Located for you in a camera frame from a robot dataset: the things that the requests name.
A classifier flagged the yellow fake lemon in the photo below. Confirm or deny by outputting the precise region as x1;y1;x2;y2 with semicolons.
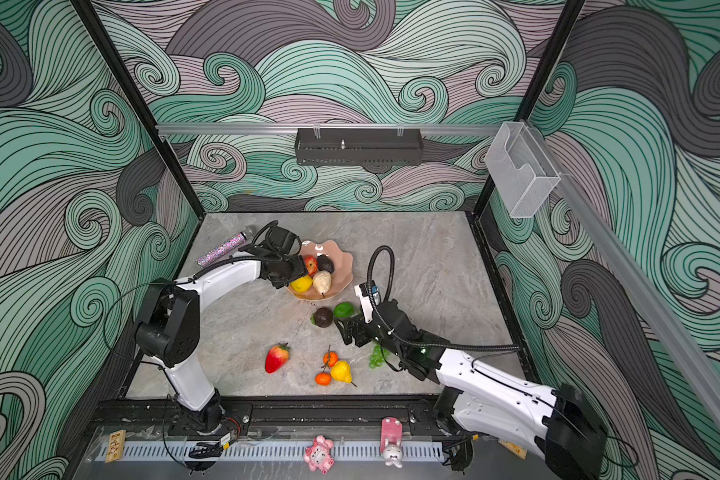
290;275;313;293

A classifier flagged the red fake apple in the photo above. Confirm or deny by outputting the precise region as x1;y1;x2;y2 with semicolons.
303;255;319;277

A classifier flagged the green fake lime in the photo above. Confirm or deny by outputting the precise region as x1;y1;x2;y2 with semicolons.
333;302;357;319

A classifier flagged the beige fake pear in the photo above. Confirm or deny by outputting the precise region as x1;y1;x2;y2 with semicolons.
312;270;333;298

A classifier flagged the dark fake avocado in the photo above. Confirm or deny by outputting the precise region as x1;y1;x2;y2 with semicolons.
317;254;335;274

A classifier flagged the dark brown fake fig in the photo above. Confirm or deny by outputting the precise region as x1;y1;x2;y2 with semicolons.
311;307;334;328

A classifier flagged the pink scalloped fruit bowl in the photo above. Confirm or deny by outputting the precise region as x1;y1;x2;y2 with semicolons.
287;240;353;301

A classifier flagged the yellow fake pear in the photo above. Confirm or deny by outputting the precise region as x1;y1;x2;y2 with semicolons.
330;360;354;385

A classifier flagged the red fake strawberry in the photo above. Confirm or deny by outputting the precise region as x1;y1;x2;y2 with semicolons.
265;343;290;374

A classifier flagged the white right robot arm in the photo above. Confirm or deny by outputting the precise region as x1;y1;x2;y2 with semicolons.
342;282;607;479

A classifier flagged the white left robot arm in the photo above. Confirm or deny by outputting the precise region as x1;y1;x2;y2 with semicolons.
135;220;307;435

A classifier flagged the green fake grape bunch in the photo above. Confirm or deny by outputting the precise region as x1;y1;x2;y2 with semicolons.
369;344;389;369

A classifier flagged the orange fake tangerine upper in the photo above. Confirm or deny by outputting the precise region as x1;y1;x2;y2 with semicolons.
323;348;339;368

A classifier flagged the orange fake tangerine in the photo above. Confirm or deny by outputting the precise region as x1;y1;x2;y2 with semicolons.
315;372;332;386
323;348;339;368

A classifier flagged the orange fake tangerine lower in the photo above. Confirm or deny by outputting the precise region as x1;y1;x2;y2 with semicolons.
315;372;332;386

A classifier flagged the pink glitter microphone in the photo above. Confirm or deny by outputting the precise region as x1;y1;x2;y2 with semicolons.
196;226;257;267

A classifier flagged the pink and white bunny toy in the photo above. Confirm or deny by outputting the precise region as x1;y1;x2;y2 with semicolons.
380;417;403;469

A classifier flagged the pink toy figure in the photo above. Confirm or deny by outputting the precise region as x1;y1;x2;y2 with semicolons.
303;435;335;474

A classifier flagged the yellow label tag right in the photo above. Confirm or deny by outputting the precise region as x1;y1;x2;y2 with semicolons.
499;440;527;459

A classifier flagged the yellow label tag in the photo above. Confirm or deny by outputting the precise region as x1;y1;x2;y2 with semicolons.
105;430;127;463
499;440;527;459

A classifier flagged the yellow label tag left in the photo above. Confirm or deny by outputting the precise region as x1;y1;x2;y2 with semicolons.
105;430;127;463

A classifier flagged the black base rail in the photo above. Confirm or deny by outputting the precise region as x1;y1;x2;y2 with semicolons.
90;394;460;438

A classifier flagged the black perforated wall tray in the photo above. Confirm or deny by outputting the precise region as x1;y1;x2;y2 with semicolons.
294;127;424;169

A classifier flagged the grey aluminium rail back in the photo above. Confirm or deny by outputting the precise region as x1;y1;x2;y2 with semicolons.
155;122;501;137

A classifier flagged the grey aluminium rail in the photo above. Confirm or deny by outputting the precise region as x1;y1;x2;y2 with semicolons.
155;122;501;137
529;126;720;430

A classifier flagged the clear plastic wall box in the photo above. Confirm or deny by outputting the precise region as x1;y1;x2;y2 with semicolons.
484;122;560;219

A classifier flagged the white slotted cable duct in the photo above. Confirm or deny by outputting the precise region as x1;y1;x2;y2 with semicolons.
121;441;445;463

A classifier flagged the black corner frame post left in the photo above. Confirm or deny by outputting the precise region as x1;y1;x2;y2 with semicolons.
70;0;206;221

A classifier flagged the black corner frame post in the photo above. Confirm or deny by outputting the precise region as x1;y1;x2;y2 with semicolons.
70;0;206;221
474;1;585;223

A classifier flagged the grey aluminium rail right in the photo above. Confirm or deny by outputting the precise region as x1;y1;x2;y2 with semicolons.
529;126;720;430

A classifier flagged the black corner frame post right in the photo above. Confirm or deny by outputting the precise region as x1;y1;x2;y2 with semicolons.
474;1;585;223

